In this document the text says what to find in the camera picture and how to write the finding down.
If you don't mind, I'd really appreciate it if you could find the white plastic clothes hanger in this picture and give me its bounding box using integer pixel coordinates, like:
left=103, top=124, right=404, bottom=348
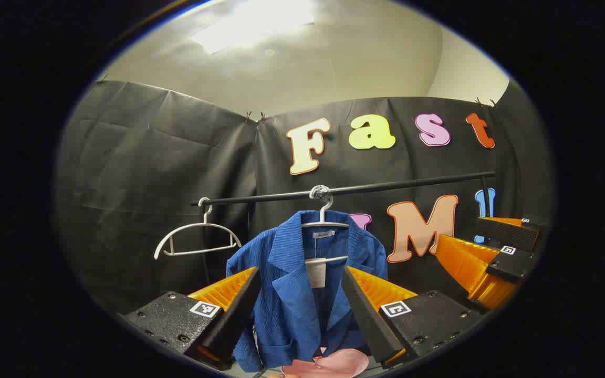
left=154, top=197, right=243, bottom=260
left=300, top=185, right=350, bottom=263

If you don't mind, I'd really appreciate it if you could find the black backdrop cloth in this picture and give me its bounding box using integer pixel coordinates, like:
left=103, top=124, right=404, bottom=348
left=56, top=79, right=555, bottom=316

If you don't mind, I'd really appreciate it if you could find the black metal clothes rack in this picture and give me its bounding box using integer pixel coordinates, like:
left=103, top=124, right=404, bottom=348
left=191, top=171, right=496, bottom=218

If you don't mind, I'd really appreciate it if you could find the blue corduroy jacket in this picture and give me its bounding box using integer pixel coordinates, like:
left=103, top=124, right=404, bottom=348
left=226, top=210, right=390, bottom=373

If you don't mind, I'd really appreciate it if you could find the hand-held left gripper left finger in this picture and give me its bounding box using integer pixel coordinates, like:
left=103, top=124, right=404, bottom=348
left=123, top=266, right=262, bottom=371

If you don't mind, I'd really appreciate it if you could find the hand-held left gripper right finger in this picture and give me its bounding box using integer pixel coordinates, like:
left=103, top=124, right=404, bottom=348
left=340, top=265, right=486, bottom=369

